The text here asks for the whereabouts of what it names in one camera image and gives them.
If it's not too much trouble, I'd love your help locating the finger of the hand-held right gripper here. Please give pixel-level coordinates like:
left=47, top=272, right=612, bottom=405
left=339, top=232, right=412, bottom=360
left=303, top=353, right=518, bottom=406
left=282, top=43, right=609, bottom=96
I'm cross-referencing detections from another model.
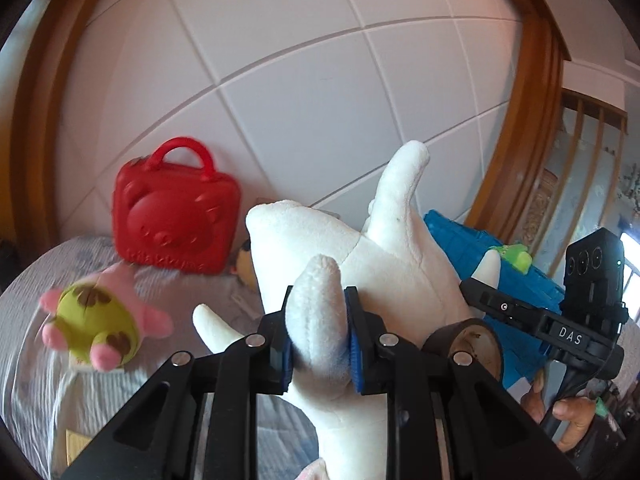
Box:
left=459, top=277, right=551, bottom=346

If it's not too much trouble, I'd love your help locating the blue plastic crate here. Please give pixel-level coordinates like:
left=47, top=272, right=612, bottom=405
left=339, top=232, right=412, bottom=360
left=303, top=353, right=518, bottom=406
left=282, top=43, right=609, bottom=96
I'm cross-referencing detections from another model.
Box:
left=422, top=210, right=573, bottom=392

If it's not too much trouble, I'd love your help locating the red bear carry case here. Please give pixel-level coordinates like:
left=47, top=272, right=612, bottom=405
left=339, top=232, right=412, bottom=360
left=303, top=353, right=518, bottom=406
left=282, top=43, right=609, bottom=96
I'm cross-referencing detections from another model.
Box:
left=112, top=136, right=241, bottom=276

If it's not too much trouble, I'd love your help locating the dark tape roll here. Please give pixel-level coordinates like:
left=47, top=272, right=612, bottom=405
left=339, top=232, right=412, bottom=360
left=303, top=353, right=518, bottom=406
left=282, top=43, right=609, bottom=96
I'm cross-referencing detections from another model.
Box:
left=424, top=317, right=503, bottom=386

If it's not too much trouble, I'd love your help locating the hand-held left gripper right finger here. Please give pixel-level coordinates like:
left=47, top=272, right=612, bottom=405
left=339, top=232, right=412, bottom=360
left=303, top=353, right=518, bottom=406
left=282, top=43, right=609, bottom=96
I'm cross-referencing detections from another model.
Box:
left=344, top=286, right=583, bottom=480

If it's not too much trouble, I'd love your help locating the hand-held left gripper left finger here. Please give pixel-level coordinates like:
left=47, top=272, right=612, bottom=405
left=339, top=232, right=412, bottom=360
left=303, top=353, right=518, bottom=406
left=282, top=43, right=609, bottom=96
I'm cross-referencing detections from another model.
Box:
left=60, top=285, right=296, bottom=480

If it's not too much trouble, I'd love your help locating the pink and green plush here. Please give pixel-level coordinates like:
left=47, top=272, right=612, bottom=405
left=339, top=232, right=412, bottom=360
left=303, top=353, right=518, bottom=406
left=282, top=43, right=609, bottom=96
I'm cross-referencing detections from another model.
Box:
left=40, top=262, right=176, bottom=373

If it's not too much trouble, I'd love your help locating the person's right hand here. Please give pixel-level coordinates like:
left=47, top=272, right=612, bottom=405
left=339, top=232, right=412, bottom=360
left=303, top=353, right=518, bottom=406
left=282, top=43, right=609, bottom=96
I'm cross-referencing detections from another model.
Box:
left=520, top=372, right=601, bottom=453

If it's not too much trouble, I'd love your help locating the wooden wall frame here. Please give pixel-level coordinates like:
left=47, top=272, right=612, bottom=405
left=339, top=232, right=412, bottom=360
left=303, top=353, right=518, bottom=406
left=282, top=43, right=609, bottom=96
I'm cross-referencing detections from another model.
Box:
left=465, top=0, right=571, bottom=241
left=10, top=0, right=166, bottom=246

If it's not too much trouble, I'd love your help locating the wooden railing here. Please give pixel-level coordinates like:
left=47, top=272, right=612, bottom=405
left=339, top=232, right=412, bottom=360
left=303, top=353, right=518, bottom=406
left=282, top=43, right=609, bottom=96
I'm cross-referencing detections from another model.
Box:
left=537, top=87, right=630, bottom=281

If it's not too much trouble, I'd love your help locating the brown plush toy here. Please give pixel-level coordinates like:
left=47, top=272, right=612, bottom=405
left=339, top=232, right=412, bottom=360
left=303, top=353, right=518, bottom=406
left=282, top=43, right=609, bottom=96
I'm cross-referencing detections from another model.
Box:
left=234, top=240, right=258, bottom=291

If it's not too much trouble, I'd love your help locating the white plush toy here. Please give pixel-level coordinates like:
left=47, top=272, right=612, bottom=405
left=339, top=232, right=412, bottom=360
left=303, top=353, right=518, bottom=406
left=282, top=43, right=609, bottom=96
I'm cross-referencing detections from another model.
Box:
left=192, top=140, right=502, bottom=480

